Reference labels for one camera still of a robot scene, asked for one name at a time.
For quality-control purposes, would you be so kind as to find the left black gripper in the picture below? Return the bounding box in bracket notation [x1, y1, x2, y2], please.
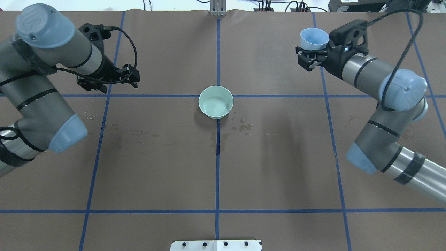
[77, 58, 140, 94]

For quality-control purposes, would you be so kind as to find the orange black electronics board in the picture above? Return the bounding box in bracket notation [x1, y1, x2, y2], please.
[250, 0, 309, 12]

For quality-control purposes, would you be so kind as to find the white camera stand column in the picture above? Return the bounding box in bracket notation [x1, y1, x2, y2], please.
[170, 239, 262, 251]

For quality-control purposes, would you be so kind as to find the black box with label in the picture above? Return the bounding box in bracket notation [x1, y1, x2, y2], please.
[328, 0, 388, 13]

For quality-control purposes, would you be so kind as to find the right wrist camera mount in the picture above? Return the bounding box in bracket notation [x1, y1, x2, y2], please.
[329, 19, 369, 56]

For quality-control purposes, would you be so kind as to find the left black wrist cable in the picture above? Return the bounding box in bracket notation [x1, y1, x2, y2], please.
[52, 25, 138, 85]

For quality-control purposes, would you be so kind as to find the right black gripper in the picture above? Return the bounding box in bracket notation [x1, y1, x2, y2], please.
[295, 45, 352, 78]

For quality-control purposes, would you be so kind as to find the light blue plastic cup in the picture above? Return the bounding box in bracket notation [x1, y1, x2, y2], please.
[299, 28, 330, 50]

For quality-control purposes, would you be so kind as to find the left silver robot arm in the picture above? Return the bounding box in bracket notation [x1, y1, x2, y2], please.
[0, 3, 140, 176]

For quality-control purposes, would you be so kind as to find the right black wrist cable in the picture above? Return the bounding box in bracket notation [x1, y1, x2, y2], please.
[364, 9, 424, 111]

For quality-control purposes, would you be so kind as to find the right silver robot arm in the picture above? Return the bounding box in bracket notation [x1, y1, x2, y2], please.
[295, 44, 445, 205]

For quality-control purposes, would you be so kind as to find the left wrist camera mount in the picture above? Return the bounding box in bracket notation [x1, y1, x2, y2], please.
[78, 23, 112, 47]

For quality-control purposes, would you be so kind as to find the mint green bowl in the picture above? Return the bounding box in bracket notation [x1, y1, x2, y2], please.
[199, 86, 234, 119]

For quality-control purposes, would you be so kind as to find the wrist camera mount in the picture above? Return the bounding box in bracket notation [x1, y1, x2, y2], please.
[78, 23, 112, 47]
[329, 19, 369, 56]

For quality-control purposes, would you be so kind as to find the aluminium frame post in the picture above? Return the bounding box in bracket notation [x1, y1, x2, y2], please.
[210, 0, 227, 17]

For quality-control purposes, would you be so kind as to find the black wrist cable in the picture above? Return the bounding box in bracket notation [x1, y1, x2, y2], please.
[52, 25, 138, 85]
[364, 9, 424, 111]

